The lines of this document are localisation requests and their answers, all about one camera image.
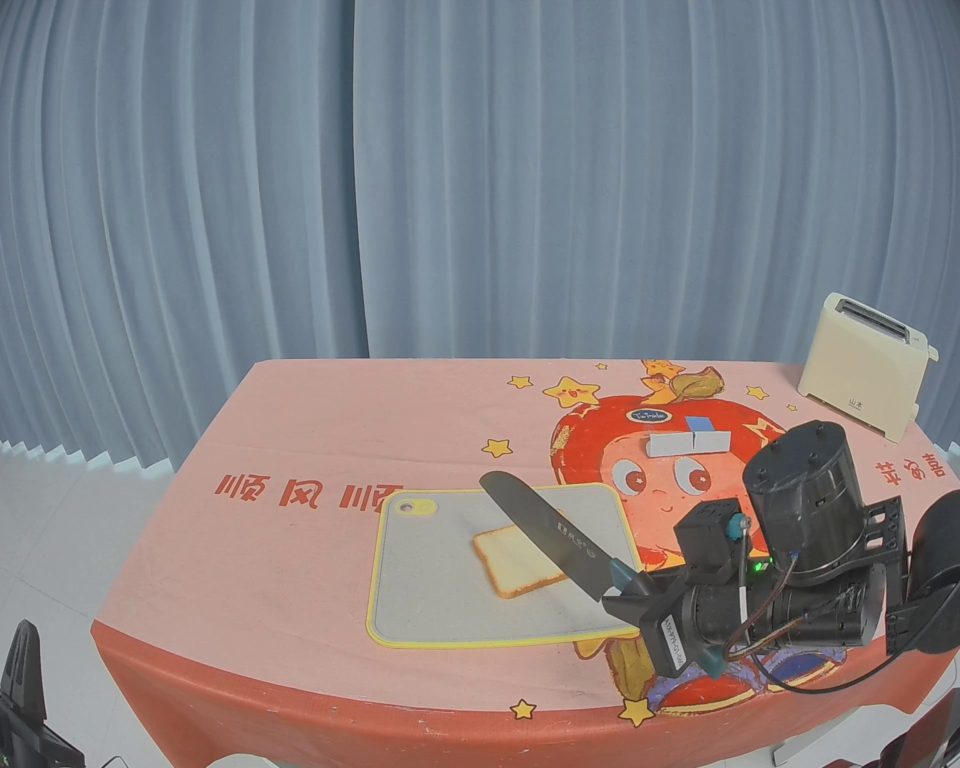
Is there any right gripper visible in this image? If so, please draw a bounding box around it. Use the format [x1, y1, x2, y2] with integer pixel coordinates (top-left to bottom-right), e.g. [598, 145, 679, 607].
[601, 574, 789, 681]

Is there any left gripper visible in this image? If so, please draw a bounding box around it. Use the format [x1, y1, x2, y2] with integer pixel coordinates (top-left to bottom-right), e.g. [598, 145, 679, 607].
[0, 619, 86, 768]

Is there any knife with blue-green handle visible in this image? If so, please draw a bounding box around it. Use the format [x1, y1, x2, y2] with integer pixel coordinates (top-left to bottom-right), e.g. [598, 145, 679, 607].
[478, 470, 727, 679]

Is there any slice of bread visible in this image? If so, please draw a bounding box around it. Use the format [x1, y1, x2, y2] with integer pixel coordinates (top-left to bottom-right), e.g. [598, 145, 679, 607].
[472, 525, 570, 600]

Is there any cream toaster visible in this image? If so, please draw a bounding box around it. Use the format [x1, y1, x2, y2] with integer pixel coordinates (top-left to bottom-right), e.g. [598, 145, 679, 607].
[797, 291, 939, 442]

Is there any white knife rest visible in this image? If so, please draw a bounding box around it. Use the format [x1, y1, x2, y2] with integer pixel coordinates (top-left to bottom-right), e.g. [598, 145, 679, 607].
[645, 430, 731, 457]

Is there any cutting board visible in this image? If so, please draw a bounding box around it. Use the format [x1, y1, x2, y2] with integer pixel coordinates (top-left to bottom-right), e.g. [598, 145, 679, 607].
[366, 482, 640, 648]

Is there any blue curtain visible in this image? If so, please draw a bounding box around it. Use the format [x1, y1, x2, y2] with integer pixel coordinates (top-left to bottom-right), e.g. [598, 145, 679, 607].
[0, 0, 370, 474]
[351, 0, 960, 453]

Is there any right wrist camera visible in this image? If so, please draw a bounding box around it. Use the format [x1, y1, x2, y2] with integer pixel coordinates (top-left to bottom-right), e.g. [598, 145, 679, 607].
[654, 497, 754, 591]

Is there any black cable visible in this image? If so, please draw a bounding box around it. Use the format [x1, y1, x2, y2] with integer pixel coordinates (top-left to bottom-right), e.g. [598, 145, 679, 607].
[733, 525, 901, 696]

